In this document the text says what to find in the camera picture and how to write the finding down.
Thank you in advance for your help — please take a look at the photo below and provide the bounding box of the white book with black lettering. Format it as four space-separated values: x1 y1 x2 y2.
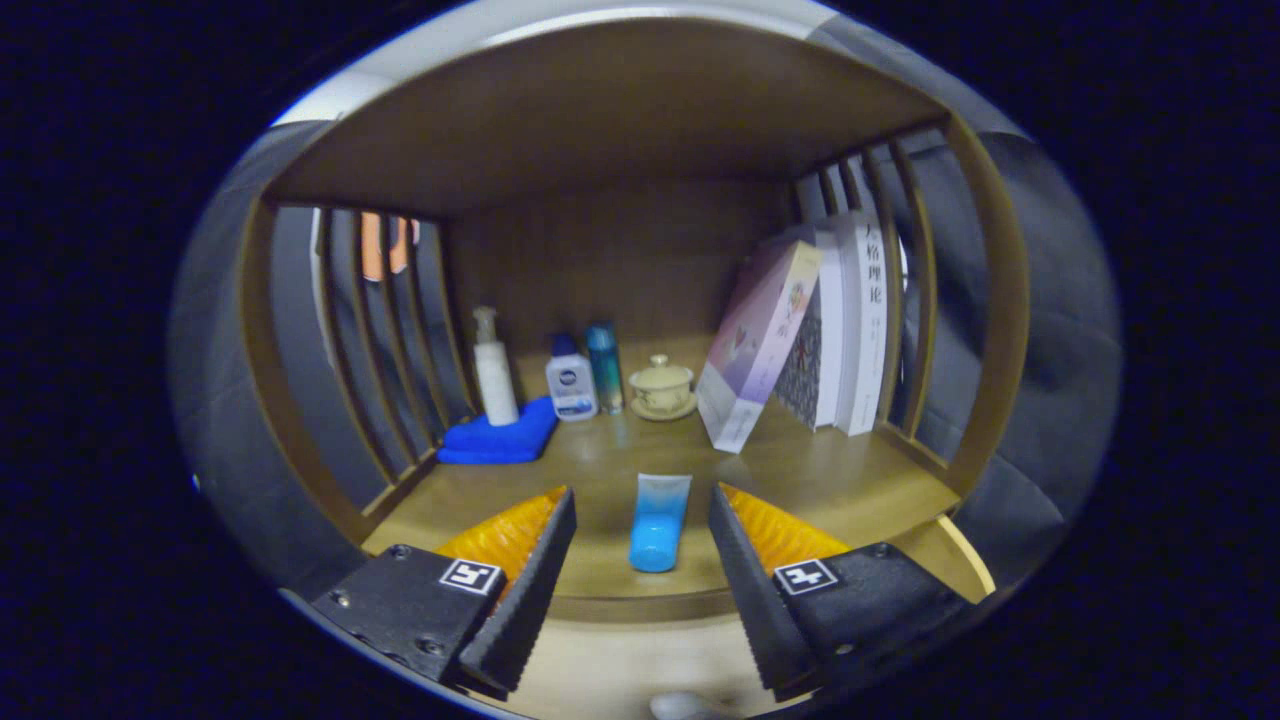
833 210 891 437

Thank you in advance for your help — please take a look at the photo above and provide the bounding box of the blue squeeze tube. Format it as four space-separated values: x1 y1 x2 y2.
628 473 693 574

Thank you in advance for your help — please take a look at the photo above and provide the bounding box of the slim teal bottle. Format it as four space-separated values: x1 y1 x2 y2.
585 322 625 416

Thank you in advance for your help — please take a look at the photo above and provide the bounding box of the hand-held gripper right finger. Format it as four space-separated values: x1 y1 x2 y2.
708 483 979 703

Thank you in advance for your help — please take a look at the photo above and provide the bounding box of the white bottle with blue cap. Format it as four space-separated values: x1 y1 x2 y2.
545 333 600 422

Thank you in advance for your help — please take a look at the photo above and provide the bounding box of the patterned cover book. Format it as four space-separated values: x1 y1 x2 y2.
773 225 846 431

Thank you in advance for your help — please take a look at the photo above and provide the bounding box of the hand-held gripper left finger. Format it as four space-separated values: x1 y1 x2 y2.
310 486 579 699

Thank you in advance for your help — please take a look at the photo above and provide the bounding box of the purple and white book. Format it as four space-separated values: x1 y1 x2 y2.
696 238 824 455

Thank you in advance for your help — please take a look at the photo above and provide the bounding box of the white spray bottle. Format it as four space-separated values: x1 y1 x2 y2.
472 306 521 427

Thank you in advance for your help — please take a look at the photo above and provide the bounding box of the wooden countertop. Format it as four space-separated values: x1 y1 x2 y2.
362 335 963 623

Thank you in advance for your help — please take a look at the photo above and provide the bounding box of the blue folded cloth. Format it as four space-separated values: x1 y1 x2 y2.
436 396 559 466

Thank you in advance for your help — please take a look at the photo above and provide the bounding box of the beige lidded teacup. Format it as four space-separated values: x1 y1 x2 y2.
628 354 698 422

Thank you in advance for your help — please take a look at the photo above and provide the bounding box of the brown wooden cabinet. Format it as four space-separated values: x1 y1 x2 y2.
235 18 1031 720

